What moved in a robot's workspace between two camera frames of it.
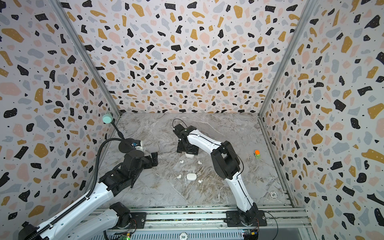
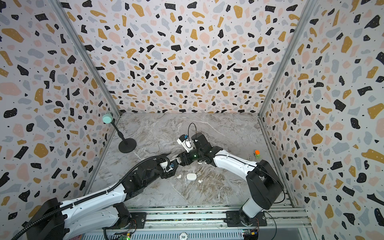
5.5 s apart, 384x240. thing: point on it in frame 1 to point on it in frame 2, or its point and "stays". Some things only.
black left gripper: x=149 y=159 to x=169 y=175
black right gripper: x=191 y=150 to x=181 y=157
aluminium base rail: x=203 y=222 stays
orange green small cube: x=257 y=153 stays
